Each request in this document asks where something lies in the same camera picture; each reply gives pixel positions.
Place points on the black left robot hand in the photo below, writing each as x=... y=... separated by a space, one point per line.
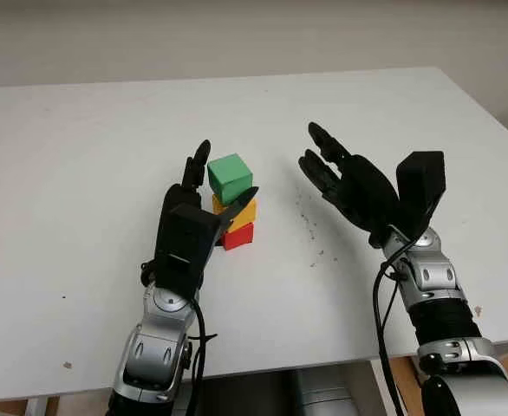
x=180 y=195

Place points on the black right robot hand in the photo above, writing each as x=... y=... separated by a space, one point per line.
x=366 y=190

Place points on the green cube block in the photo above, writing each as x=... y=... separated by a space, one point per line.
x=230 y=175

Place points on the yellow cube block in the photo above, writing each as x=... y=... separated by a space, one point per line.
x=247 y=214

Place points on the red cube block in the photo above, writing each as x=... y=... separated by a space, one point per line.
x=239 y=238

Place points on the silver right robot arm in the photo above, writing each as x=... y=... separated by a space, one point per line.
x=444 y=312

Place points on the white table leg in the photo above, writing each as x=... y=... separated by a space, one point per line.
x=377 y=385

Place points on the silver right robot leg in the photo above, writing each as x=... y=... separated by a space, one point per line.
x=323 y=392

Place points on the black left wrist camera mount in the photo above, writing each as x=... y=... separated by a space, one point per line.
x=184 y=247

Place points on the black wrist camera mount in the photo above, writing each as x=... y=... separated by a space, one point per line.
x=184 y=247
x=423 y=182

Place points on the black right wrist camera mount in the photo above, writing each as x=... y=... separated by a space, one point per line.
x=423 y=182

